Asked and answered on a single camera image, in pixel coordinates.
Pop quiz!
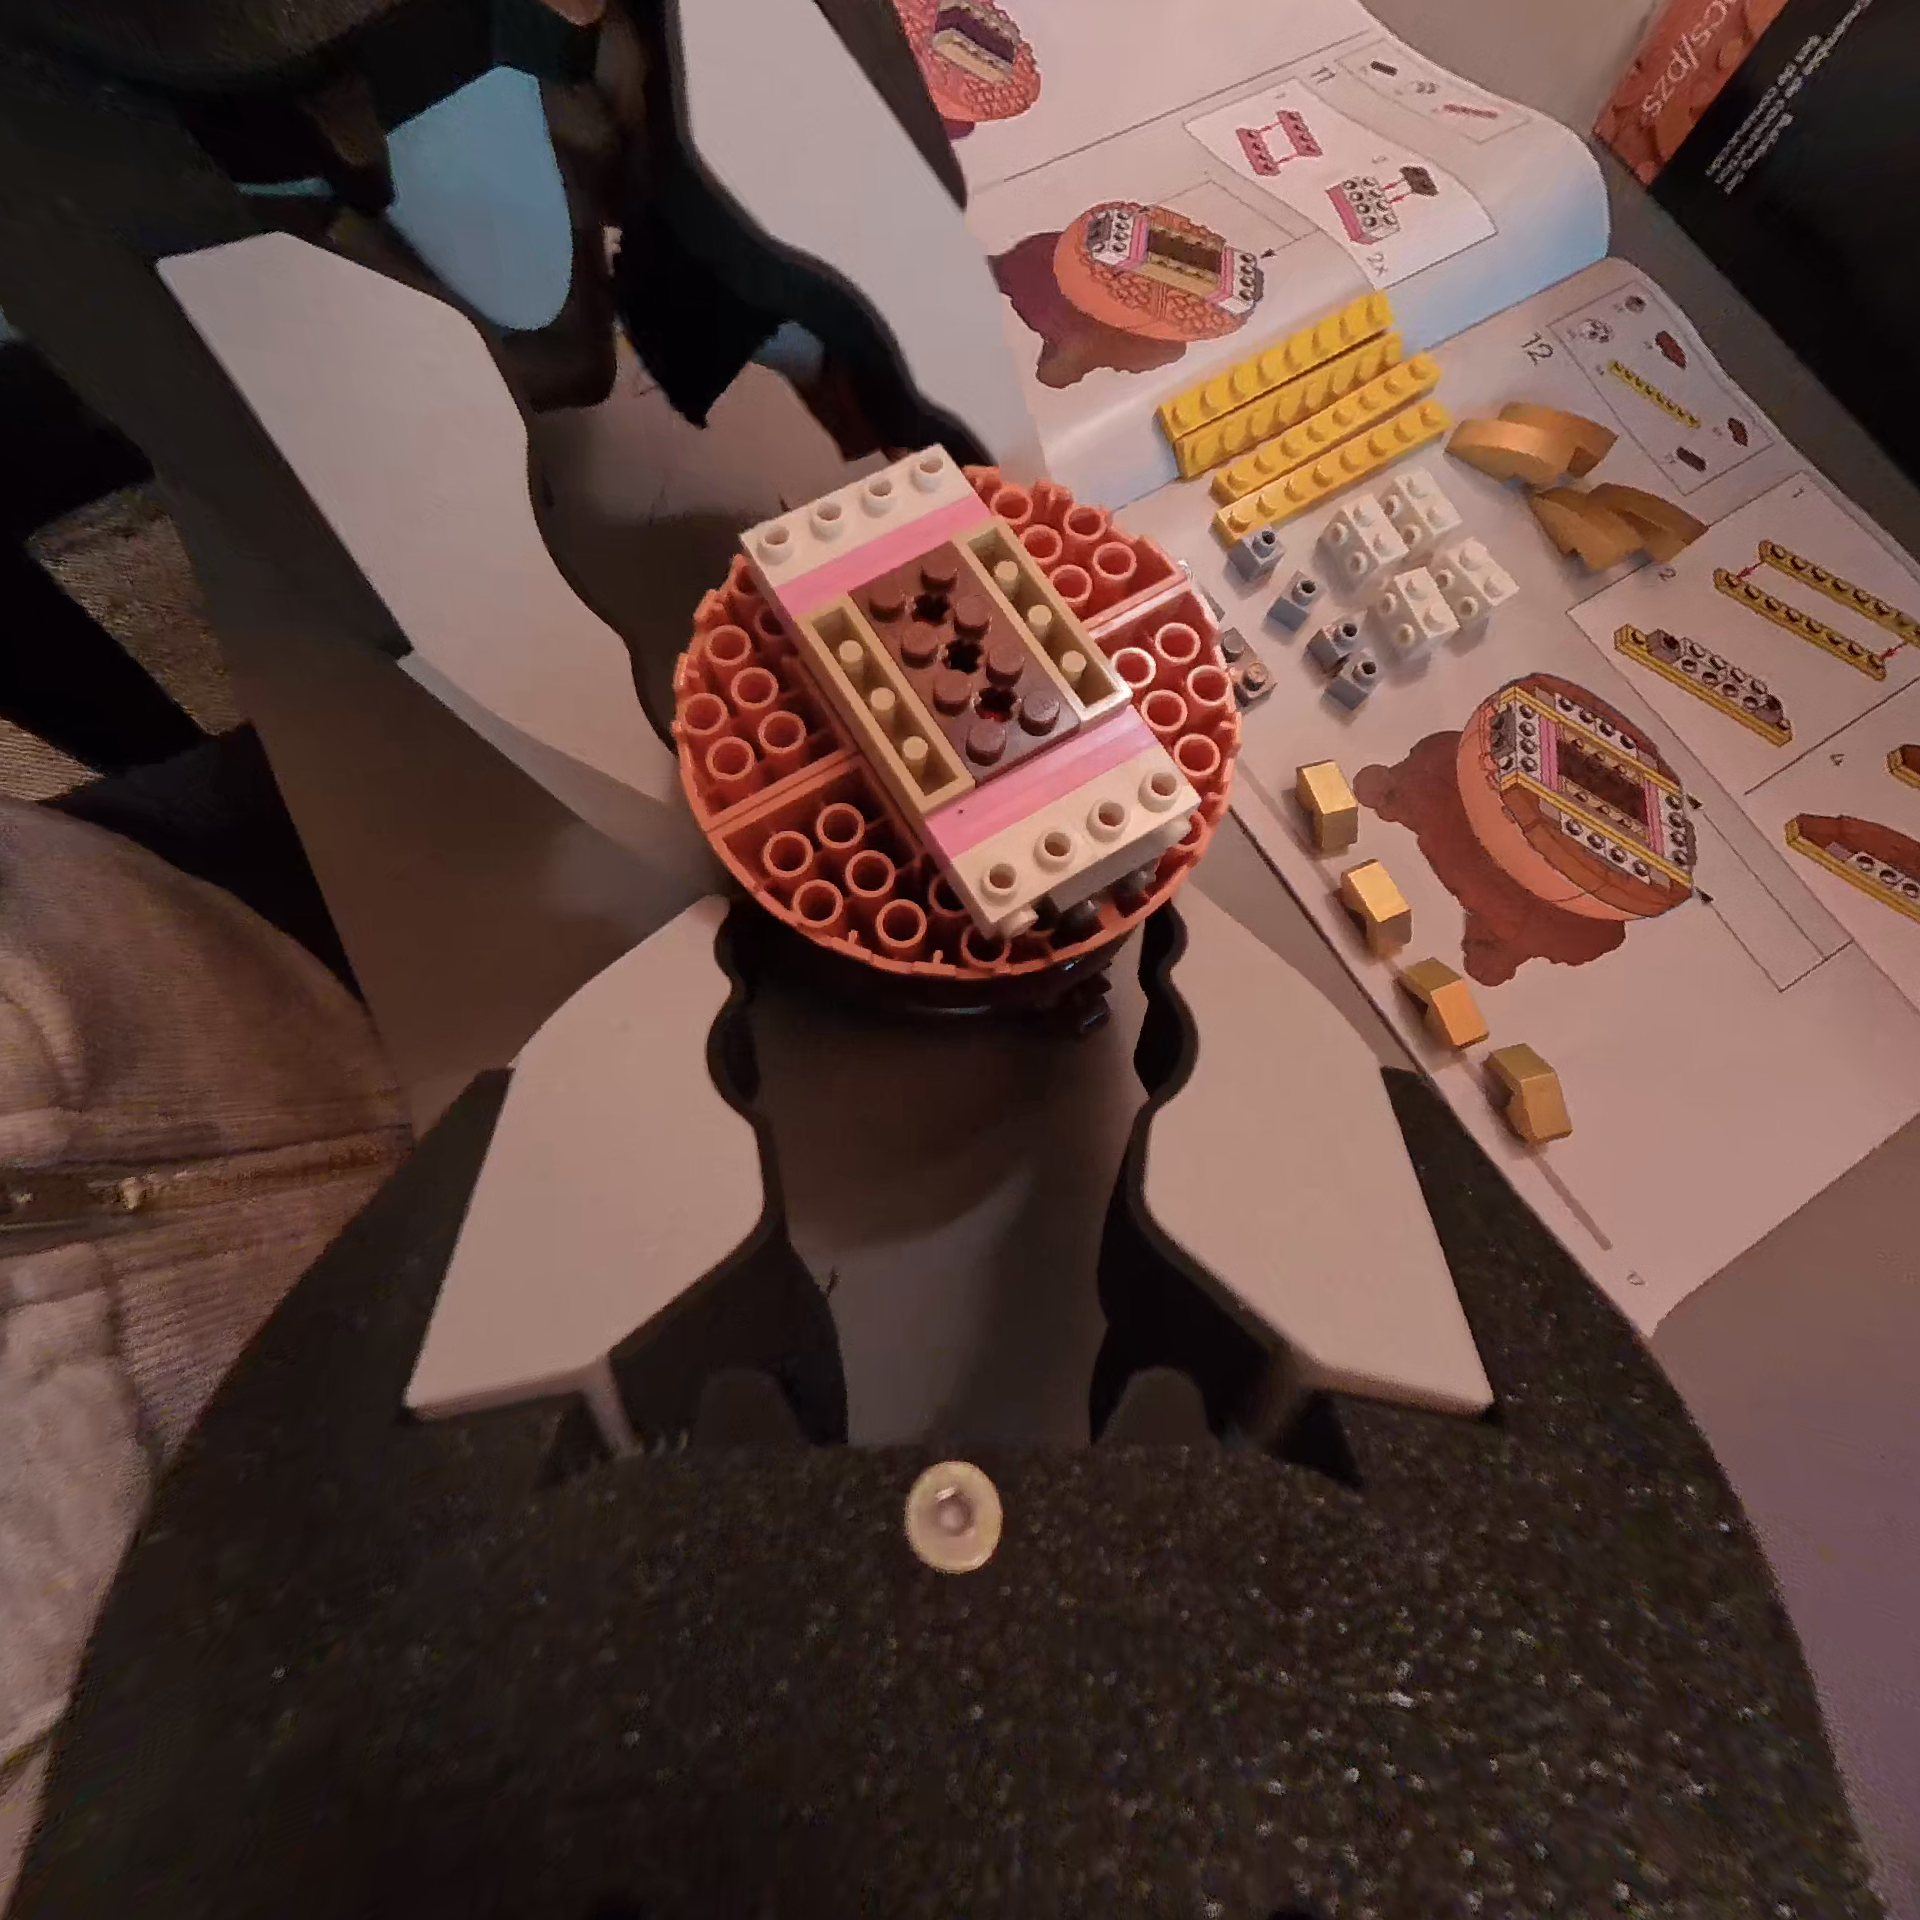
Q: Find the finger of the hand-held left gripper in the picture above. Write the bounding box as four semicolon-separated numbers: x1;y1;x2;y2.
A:
157;235;727;902
597;0;1055;487

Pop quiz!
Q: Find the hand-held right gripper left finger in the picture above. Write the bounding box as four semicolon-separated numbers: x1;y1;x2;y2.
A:
404;902;842;1441

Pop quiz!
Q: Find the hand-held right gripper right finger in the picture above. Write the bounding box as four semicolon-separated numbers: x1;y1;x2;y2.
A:
1088;893;1492;1437

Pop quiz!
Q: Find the small tan cube brick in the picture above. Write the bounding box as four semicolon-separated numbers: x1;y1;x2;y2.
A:
1397;956;1492;1059
1486;1044;1576;1148
1341;858;1412;962

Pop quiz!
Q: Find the brick flowerpot model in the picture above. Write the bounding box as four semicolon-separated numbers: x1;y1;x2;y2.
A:
665;445;1247;1017

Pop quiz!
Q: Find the small white brick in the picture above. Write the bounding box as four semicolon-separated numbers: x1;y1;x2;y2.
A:
1311;499;1399;590
1375;565;1463;652
1375;467;1467;554
1437;531;1523;623

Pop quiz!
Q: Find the brick set instruction booklet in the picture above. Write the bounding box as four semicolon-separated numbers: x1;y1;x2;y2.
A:
895;0;1920;1344

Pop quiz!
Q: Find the black orchid print set box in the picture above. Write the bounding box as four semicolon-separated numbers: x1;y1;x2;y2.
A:
1588;0;1920;394

